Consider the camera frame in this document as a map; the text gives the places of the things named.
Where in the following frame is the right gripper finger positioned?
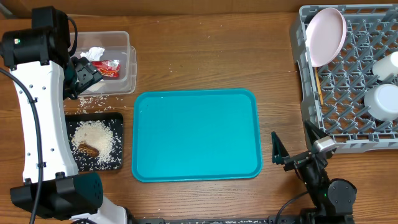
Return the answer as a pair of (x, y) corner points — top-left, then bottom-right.
(304, 120), (330, 146)
(271, 132), (290, 164)

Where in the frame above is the red snack wrapper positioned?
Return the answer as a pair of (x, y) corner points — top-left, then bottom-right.
(91, 60), (121, 78)

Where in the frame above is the wooden chopstick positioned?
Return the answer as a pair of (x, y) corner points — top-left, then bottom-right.
(314, 67), (324, 106)

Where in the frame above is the grey shallow bowl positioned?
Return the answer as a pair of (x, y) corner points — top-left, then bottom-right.
(364, 84), (397, 121)

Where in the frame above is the white cup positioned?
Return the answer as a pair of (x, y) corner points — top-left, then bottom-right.
(372, 52), (398, 81)

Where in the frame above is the large white plate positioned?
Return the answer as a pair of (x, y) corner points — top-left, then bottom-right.
(305, 7), (347, 67)

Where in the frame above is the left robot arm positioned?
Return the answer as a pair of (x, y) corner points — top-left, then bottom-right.
(1, 6), (135, 224)

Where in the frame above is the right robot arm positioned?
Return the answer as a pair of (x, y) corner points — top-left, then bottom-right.
(268, 120), (357, 224)

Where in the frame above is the grey dishwasher rack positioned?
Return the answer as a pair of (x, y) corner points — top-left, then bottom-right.
(290, 3), (397, 153)

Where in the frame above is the clear plastic bin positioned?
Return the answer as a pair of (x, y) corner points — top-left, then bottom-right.
(70, 31), (137, 96)

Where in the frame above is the black plastic tray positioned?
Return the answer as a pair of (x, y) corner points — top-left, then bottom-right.
(65, 112), (124, 172)

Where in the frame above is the white rice pile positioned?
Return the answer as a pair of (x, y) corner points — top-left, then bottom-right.
(72, 121), (115, 164)

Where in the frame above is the brown food scrap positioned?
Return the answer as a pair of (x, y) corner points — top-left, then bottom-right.
(78, 143), (100, 157)

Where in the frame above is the teal serving tray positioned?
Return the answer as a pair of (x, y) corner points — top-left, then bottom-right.
(131, 89), (263, 182)

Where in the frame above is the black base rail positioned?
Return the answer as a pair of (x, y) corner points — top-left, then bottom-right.
(128, 215), (355, 224)

